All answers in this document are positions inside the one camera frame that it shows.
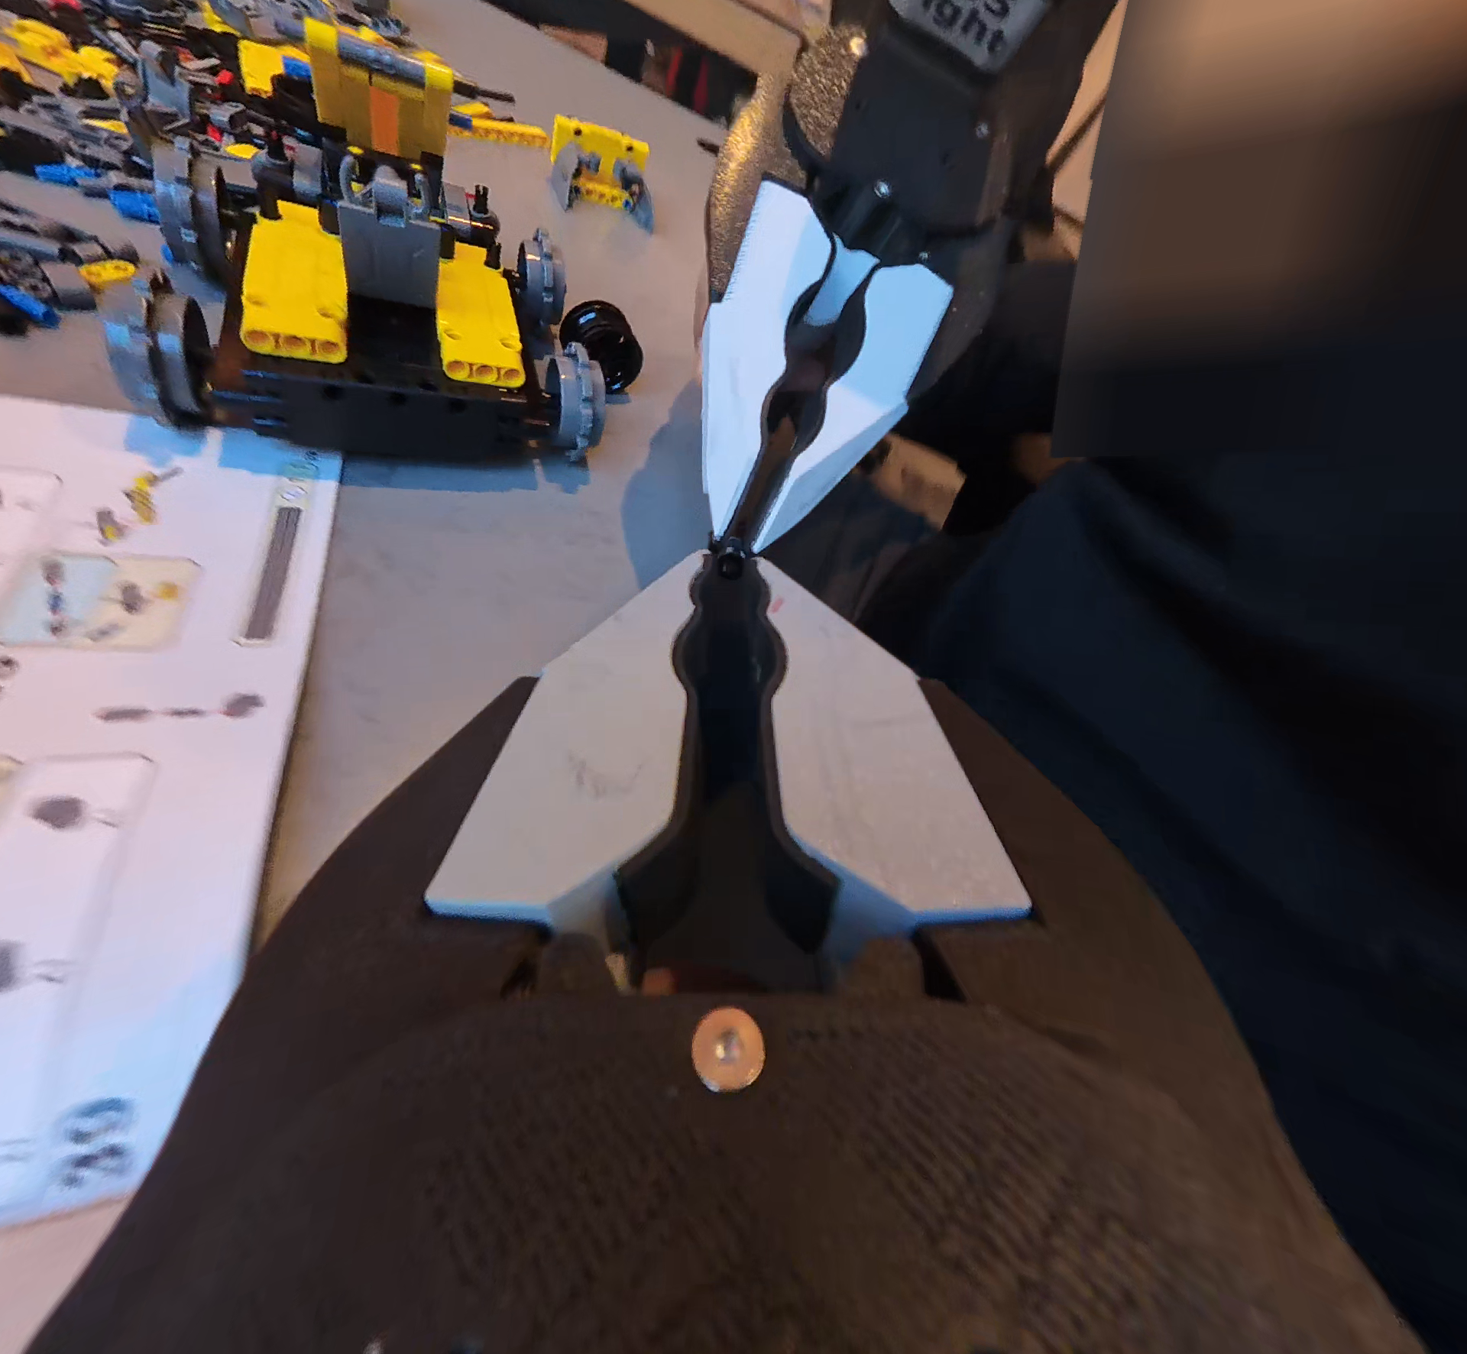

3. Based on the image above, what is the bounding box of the black toy wheel rim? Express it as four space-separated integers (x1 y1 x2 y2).
560 297 646 394

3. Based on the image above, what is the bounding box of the white instruction booklet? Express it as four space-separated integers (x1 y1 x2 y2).
0 394 345 1231

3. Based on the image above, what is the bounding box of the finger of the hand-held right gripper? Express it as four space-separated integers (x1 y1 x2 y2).
700 178 847 540
744 262 958 553

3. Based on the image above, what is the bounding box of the yellow black brick vehicle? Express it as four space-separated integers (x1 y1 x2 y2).
98 13 610 461

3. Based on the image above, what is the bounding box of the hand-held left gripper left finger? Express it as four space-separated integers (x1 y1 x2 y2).
424 551 736 977

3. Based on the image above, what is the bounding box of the pile of loose brick parts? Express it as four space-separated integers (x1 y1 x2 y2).
0 0 552 337

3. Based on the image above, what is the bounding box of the person's dark clothing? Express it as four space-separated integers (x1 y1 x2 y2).
855 437 1467 1354

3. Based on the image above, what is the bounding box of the small yellow grey brick assembly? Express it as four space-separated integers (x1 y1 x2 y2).
548 113 659 234

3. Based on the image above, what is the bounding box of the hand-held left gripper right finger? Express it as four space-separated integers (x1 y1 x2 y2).
732 551 1037 969

